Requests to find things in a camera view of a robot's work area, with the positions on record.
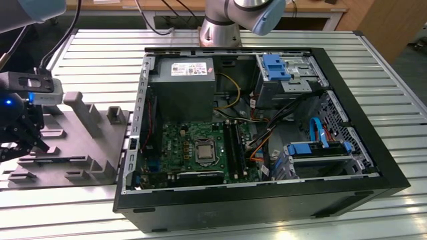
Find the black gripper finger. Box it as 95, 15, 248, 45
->
0, 126, 27, 164
18, 106, 59, 155

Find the grey parts rack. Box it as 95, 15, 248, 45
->
6, 91, 135, 189

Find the grey power supply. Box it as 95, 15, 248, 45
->
148, 57, 218, 123

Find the green motherboard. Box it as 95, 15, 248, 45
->
139, 120, 267, 189

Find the silver CPU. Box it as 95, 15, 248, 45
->
196, 145, 215, 161

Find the black graphics card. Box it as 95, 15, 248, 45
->
176, 170, 227, 186

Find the metal socket cover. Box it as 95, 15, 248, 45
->
192, 137, 220, 168

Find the black PC case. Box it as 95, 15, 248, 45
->
112, 46, 413, 235

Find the blue drive latch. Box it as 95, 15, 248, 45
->
262, 54, 295, 81

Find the grey drive cage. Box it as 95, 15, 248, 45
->
255, 52, 330, 107

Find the hard disk in blue carrier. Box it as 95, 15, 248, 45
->
286, 141, 353, 158

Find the wooden desk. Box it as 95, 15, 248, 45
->
66, 0, 350, 31

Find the wooden cabinet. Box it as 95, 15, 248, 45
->
337, 0, 427, 63

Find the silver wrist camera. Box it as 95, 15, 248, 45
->
28, 77, 64, 106

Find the black camera cable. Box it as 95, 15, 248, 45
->
39, 0, 83, 75

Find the cable with silver plug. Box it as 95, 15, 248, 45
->
135, 0, 176, 36

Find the black white wire bundle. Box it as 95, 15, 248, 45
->
212, 108, 270, 124

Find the yellow wire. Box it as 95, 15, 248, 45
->
212, 72, 242, 110

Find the red orange wire bundle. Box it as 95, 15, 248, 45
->
248, 92, 271, 167

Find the black cable bundle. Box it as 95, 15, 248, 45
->
248, 90, 326, 151

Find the blue flat data cable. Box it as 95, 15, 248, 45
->
309, 116, 333, 148

